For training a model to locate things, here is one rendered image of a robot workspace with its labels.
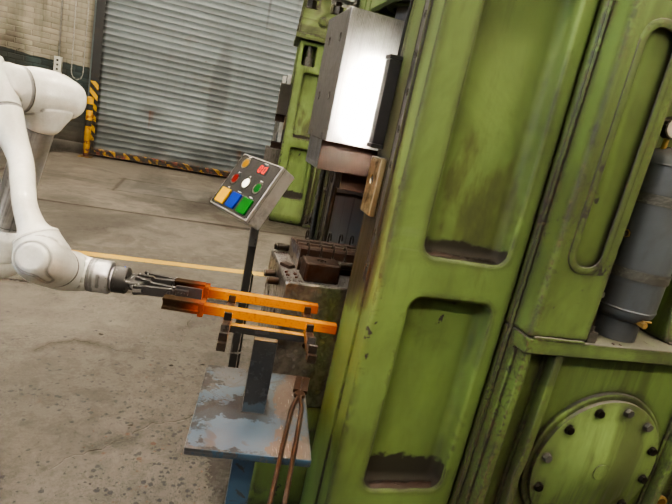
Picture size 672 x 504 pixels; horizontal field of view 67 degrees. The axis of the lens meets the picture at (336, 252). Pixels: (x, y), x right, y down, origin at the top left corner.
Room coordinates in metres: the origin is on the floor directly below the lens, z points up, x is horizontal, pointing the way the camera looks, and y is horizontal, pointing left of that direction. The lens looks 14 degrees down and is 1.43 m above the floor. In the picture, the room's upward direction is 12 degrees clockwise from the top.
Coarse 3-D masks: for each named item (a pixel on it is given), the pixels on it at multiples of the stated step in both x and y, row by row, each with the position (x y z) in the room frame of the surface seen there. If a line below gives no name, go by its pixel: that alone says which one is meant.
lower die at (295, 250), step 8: (296, 240) 1.78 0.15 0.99; (312, 240) 1.84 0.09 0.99; (296, 248) 1.75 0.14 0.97; (304, 248) 1.70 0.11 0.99; (312, 248) 1.72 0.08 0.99; (320, 248) 1.74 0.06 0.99; (328, 248) 1.76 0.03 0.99; (336, 248) 1.77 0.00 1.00; (296, 256) 1.73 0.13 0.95; (312, 256) 1.70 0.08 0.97; (328, 256) 1.72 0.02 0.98; (336, 256) 1.72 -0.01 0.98; (344, 256) 1.73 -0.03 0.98; (352, 256) 1.74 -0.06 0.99; (296, 264) 1.71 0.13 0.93; (344, 272) 1.74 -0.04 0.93
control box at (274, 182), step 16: (240, 160) 2.39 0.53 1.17; (256, 160) 2.31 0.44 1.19; (240, 176) 2.30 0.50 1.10; (256, 176) 2.23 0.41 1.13; (272, 176) 2.16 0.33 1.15; (288, 176) 2.18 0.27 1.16; (240, 192) 2.22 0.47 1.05; (256, 192) 2.14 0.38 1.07; (272, 192) 2.13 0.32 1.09; (224, 208) 2.21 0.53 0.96; (256, 208) 2.09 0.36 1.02; (272, 208) 2.14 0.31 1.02; (256, 224) 2.10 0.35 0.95
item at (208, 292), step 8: (176, 280) 1.29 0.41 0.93; (184, 280) 1.31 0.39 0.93; (192, 280) 1.32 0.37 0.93; (200, 288) 1.31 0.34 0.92; (208, 288) 1.30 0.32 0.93; (216, 288) 1.33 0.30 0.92; (208, 296) 1.30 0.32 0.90; (216, 296) 1.31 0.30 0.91; (224, 296) 1.31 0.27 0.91; (240, 296) 1.32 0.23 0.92; (248, 296) 1.32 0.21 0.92; (256, 296) 1.33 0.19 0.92; (264, 296) 1.34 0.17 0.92; (272, 296) 1.36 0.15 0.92; (256, 304) 1.32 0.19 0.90; (264, 304) 1.33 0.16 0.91; (272, 304) 1.33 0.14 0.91; (280, 304) 1.33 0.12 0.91; (288, 304) 1.34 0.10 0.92; (296, 304) 1.34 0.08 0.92; (304, 304) 1.35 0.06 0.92; (312, 304) 1.36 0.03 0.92; (312, 312) 1.35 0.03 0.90
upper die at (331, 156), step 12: (312, 144) 1.81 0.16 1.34; (324, 144) 1.69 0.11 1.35; (336, 144) 1.70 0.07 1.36; (312, 156) 1.78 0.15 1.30; (324, 156) 1.69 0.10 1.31; (336, 156) 1.70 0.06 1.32; (348, 156) 1.72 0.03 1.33; (360, 156) 1.73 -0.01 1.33; (324, 168) 1.69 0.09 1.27; (336, 168) 1.71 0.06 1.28; (348, 168) 1.72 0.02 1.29; (360, 168) 1.73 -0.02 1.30
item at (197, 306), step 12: (168, 300) 1.18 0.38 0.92; (180, 300) 1.18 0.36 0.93; (192, 300) 1.20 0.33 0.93; (204, 300) 1.21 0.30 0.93; (192, 312) 1.19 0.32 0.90; (204, 312) 1.19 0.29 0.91; (216, 312) 1.19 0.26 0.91; (240, 312) 1.20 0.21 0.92; (252, 312) 1.21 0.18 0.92; (264, 312) 1.23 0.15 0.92; (276, 324) 1.21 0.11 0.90; (288, 324) 1.22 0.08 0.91; (300, 324) 1.22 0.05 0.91; (324, 324) 1.23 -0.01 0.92; (336, 324) 1.25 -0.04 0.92
